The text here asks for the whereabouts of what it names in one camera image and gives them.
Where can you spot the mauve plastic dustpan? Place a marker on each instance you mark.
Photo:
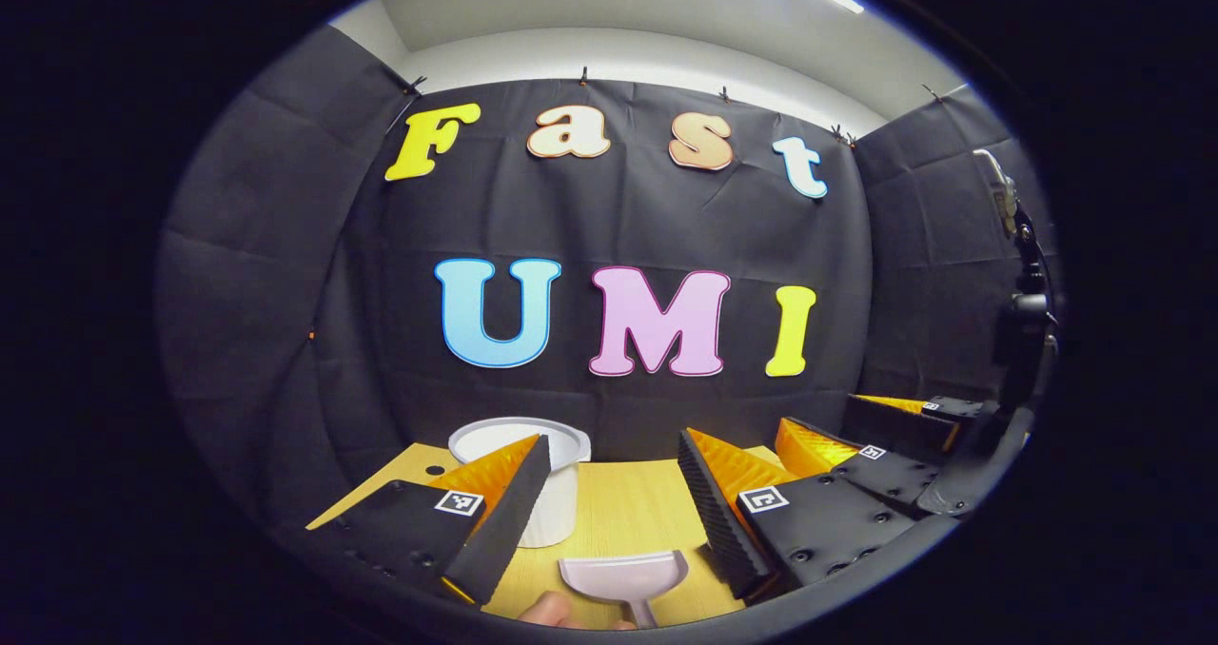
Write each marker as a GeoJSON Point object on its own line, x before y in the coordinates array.
{"type": "Point", "coordinates": [623, 574]}

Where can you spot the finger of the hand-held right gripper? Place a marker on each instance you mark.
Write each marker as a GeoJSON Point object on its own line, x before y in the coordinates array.
{"type": "Point", "coordinates": [885, 478]}
{"type": "Point", "coordinates": [885, 421]}

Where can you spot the row of black cloth clips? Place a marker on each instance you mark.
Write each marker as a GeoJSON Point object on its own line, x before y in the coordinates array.
{"type": "Point", "coordinates": [582, 76]}

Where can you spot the white ribbed garbage bin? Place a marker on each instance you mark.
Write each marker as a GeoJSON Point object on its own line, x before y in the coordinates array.
{"type": "Point", "coordinates": [566, 493]}

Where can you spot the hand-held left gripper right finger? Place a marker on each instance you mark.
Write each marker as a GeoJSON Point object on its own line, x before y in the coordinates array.
{"type": "Point", "coordinates": [718, 521]}

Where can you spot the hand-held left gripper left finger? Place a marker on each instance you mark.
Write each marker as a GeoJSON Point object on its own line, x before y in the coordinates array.
{"type": "Point", "coordinates": [504, 521]}

